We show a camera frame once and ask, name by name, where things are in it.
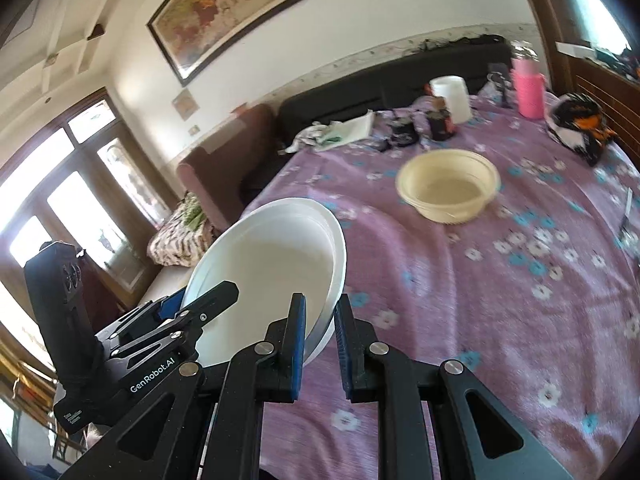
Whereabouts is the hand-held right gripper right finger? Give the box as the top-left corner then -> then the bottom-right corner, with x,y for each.
334,294 -> 576,480

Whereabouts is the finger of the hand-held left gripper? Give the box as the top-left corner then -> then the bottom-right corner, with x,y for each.
112,281 -> 240,361
94,292 -> 185,348

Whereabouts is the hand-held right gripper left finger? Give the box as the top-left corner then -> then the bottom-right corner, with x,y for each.
62,292 -> 307,480

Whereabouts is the white bowl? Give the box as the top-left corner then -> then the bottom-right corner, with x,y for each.
181,199 -> 342,368
280,198 -> 348,367

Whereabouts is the large cream bowl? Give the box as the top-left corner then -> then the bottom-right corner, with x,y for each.
396,149 -> 502,225

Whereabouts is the patterned cushion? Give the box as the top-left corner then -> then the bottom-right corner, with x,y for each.
147,192 -> 217,268

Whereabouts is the purple floral tablecloth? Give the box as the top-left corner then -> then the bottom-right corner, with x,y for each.
239,91 -> 640,480

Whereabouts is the wooden glass door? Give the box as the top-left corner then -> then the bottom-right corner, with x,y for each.
0,87 -> 187,361

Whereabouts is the brown armchair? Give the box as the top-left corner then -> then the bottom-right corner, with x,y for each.
176,104 -> 281,233

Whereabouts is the white folded cloth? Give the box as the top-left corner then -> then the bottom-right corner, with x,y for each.
312,110 -> 376,153

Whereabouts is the black sofa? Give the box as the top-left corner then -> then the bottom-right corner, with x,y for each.
277,35 -> 516,153

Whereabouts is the white cylindrical container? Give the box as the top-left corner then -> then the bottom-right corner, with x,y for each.
430,76 -> 473,125

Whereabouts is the pink water bottle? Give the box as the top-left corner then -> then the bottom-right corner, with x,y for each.
510,45 -> 547,120

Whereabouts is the black and orange cloth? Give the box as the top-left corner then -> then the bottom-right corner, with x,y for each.
545,92 -> 619,167

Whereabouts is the small wall sticker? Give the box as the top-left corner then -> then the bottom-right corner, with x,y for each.
172,89 -> 196,121

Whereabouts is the framed wall painting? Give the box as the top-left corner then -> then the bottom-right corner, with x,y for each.
147,0 -> 356,87

